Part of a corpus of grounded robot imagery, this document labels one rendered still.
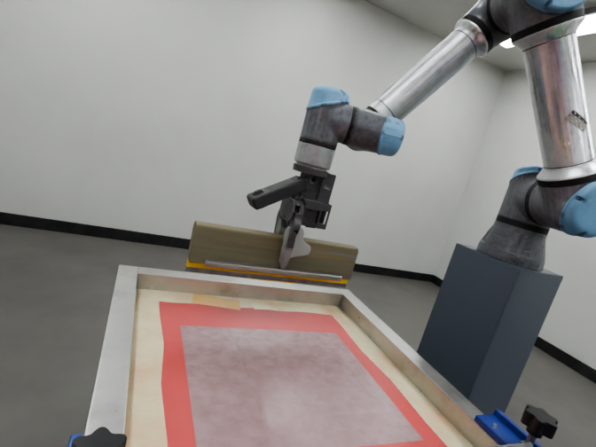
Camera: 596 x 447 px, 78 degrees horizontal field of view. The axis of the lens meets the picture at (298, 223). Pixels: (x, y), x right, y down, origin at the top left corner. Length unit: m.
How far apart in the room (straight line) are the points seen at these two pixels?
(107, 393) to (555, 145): 0.85
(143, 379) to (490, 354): 0.75
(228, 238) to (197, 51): 3.33
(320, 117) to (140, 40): 3.31
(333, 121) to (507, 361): 0.72
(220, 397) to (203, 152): 3.47
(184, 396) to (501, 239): 0.77
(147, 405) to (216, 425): 0.09
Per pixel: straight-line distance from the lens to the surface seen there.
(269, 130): 4.06
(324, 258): 0.80
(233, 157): 3.99
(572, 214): 0.88
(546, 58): 0.87
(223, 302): 0.86
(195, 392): 0.60
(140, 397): 0.58
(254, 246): 0.73
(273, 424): 0.58
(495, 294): 0.98
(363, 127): 0.72
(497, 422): 0.73
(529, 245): 1.01
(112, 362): 0.58
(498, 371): 1.08
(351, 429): 0.63
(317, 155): 0.71
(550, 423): 0.67
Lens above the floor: 1.32
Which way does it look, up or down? 11 degrees down
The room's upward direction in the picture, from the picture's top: 15 degrees clockwise
